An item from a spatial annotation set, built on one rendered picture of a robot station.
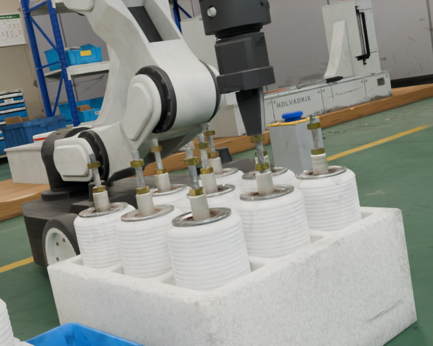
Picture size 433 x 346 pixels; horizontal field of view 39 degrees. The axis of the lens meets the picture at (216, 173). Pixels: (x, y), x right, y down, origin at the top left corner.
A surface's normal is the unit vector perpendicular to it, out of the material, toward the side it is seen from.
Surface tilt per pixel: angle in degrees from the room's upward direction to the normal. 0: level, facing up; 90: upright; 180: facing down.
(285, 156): 90
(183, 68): 47
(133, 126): 90
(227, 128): 90
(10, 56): 90
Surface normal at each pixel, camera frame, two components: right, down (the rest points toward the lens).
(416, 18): -0.76, 0.23
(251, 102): -0.30, 0.20
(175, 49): 0.43, -0.53
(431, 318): -0.18, -0.97
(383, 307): 0.65, -0.01
